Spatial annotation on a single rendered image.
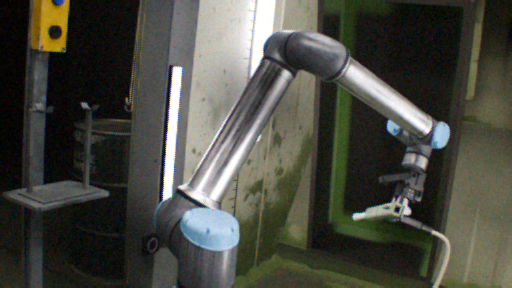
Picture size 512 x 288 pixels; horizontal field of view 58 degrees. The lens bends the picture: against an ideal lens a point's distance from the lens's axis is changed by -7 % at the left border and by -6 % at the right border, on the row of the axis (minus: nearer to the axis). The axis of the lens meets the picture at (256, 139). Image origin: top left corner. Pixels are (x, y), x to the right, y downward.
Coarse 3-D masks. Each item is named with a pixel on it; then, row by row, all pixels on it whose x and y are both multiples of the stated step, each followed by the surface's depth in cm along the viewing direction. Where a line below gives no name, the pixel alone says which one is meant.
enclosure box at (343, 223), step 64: (320, 0) 194; (384, 0) 182; (448, 0) 171; (384, 64) 224; (448, 64) 210; (320, 128) 220; (384, 128) 233; (320, 192) 236; (384, 192) 242; (448, 192) 204; (384, 256) 226
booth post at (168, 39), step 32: (160, 0) 198; (192, 0) 205; (160, 32) 199; (192, 32) 209; (160, 64) 201; (192, 64) 214; (160, 96) 202; (160, 128) 203; (160, 160) 205; (128, 192) 215; (128, 224) 217; (160, 256) 215
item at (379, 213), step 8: (368, 208) 190; (376, 208) 179; (384, 208) 167; (392, 208) 162; (400, 208) 162; (360, 216) 199; (368, 216) 185; (376, 216) 177; (384, 216) 170; (392, 216) 164; (400, 216) 162; (408, 216) 173; (408, 224) 172; (416, 224) 172; (424, 224) 173; (424, 232) 173
